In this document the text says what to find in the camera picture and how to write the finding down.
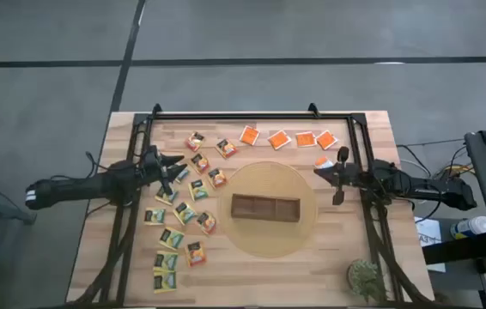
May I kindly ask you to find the round woven straw placemat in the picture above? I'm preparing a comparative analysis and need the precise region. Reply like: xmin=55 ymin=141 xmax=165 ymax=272
xmin=218 ymin=161 xmax=319 ymax=258

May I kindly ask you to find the black aluminium rig frame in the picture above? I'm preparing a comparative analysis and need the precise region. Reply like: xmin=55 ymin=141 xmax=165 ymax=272
xmin=69 ymin=102 xmax=431 ymax=309

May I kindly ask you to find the white canister blue yellow label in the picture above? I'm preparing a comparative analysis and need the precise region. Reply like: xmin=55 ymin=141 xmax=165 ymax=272
xmin=449 ymin=215 xmax=486 ymax=240

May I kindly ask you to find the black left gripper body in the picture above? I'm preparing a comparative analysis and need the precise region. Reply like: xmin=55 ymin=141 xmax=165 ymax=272
xmin=142 ymin=144 xmax=175 ymax=197

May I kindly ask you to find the brown wooden tea organizer box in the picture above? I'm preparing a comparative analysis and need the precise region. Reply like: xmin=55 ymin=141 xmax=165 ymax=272
xmin=230 ymin=193 xmax=301 ymax=223

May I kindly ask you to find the bright orange tea sachet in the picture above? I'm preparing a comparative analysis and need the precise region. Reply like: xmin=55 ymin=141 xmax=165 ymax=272
xmin=239 ymin=124 xmax=261 ymax=147
xmin=313 ymin=155 xmax=335 ymax=170
xmin=315 ymin=130 xmax=338 ymax=151
xmin=295 ymin=130 xmax=318 ymax=148
xmin=267 ymin=129 xmax=292 ymax=151

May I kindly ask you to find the yellow cable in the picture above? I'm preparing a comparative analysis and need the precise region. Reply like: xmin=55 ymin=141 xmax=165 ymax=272
xmin=434 ymin=162 xmax=477 ymax=180

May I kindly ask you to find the small potted green plant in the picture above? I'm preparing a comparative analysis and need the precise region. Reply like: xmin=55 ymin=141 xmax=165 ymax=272
xmin=345 ymin=258 xmax=388 ymax=304

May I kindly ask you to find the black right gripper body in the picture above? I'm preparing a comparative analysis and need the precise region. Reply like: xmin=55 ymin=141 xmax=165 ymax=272
xmin=331 ymin=146 xmax=360 ymax=206

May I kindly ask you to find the white paper sheet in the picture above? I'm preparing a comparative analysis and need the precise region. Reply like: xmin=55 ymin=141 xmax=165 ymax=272
xmin=413 ymin=216 xmax=447 ymax=274

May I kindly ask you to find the grey side table frame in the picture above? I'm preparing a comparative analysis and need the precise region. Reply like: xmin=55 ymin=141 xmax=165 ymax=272
xmin=0 ymin=171 xmax=38 ymax=309

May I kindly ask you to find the black stand base bar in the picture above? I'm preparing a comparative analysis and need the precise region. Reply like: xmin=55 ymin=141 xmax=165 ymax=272
xmin=422 ymin=231 xmax=486 ymax=265

